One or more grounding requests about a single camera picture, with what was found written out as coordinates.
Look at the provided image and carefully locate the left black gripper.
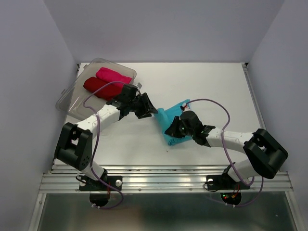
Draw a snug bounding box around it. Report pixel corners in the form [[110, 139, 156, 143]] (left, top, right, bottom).
[[128, 92, 158, 119]]

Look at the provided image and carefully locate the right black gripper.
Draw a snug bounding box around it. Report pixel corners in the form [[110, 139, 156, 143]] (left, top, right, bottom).
[[164, 116, 194, 138]]

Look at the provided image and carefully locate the turquoise t shirt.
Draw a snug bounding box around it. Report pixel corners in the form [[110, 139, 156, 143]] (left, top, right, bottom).
[[154, 99, 191, 146]]

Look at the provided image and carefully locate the clear plastic bin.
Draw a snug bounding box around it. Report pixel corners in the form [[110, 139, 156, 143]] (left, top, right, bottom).
[[56, 58, 137, 120]]

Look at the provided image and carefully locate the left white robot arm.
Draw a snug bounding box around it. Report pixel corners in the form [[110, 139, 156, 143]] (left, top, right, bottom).
[[54, 84, 157, 190]]

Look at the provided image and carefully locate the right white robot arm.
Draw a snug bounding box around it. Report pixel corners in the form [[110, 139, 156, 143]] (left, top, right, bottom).
[[165, 110, 288, 191]]

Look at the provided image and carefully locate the dark red rolled shirt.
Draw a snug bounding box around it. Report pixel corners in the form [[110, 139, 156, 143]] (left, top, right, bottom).
[[83, 77, 125, 101]]

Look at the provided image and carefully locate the pink rolled shirt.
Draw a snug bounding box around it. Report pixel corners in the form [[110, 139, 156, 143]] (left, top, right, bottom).
[[95, 67, 132, 84]]

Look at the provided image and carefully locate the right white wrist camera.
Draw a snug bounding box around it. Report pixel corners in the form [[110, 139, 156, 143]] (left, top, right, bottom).
[[181, 103, 194, 116]]

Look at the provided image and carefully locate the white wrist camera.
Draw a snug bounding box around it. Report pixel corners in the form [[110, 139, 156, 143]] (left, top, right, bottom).
[[181, 103, 194, 116], [136, 82, 142, 89]]

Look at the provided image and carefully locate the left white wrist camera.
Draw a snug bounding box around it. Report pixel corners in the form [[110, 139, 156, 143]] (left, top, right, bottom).
[[136, 82, 142, 89]]

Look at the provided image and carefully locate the aluminium mounting rail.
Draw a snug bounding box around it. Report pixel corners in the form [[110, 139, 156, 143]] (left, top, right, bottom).
[[39, 165, 295, 193]]

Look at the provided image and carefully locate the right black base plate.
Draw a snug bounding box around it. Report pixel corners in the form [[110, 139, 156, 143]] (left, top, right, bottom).
[[203, 168, 250, 192]]

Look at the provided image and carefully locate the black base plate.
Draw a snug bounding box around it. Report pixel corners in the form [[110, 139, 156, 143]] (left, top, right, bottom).
[[76, 175, 123, 192], [203, 168, 250, 192]]

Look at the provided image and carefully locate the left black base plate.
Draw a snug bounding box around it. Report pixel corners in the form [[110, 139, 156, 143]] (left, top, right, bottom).
[[76, 175, 123, 192]]

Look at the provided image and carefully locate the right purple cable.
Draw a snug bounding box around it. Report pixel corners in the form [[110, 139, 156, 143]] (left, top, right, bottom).
[[185, 98, 264, 209]]

